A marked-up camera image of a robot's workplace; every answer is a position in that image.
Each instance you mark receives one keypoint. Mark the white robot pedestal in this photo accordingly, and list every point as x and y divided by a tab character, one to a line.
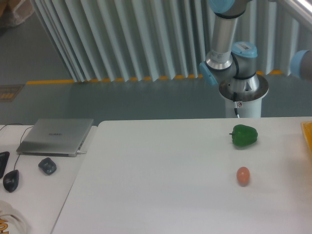
243	98

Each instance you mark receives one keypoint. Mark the white corrugated partition screen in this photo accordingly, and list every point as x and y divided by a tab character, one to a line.
149	39

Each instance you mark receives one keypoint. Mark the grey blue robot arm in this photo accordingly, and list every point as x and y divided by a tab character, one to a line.
224	48

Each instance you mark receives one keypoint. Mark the clear bag with items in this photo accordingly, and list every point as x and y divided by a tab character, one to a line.
14	12

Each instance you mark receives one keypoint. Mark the green bell pepper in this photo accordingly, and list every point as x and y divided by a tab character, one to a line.
243	135

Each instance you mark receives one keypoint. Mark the black keyboard corner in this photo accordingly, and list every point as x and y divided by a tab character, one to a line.
4	156

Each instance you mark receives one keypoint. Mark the silver closed laptop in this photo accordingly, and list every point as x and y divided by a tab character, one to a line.
56	137

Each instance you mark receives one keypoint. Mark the brown egg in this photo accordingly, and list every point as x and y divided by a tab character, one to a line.
243	176

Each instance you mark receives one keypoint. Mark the yellow plastic basket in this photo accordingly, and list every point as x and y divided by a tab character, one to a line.
306	127

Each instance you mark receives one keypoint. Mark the brown floor sign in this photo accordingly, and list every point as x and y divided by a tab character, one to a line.
9	92

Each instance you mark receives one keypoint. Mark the black computer mouse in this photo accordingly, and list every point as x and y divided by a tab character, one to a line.
11	181

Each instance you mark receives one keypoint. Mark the white yellow cloth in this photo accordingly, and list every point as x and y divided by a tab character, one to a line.
11	221

